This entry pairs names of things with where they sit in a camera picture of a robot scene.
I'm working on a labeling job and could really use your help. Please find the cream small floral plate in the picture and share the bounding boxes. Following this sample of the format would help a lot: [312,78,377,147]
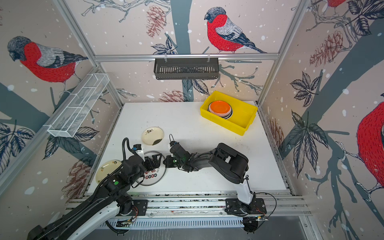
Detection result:
[141,127,164,146]

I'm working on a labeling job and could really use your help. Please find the black hanging wall basket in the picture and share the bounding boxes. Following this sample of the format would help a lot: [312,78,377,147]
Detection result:
[154,58,220,80]

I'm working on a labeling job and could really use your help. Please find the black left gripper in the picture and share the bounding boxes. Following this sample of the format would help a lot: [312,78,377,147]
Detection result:
[129,152,163,186]

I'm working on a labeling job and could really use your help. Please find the orange plastic plate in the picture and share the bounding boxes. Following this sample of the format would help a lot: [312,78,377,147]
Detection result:
[208,101,232,117]

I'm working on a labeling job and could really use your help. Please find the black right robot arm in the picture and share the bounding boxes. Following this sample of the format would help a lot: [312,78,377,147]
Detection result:
[164,135,254,206]

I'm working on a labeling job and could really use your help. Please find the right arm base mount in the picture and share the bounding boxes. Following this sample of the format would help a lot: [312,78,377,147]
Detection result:
[225,196,267,217]

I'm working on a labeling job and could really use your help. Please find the white plate red characters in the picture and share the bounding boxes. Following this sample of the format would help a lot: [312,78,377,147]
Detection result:
[138,151,167,187]

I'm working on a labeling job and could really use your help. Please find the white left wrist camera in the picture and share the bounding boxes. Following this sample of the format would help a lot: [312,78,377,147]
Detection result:
[133,144,145,160]

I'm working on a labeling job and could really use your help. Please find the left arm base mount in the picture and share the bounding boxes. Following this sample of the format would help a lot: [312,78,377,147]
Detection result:
[117,195,149,217]

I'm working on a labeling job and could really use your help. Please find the yellow plastic bin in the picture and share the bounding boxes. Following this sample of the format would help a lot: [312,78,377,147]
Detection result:
[200,91,258,136]

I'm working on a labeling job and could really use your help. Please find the cream yellow plate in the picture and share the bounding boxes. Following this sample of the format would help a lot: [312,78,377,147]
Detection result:
[95,160,122,184]

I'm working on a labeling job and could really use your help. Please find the white plate green cloud outline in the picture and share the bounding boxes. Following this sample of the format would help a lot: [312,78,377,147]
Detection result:
[208,104,233,120]

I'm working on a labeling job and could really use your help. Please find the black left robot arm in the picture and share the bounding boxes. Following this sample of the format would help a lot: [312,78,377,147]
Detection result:
[27,138,148,240]

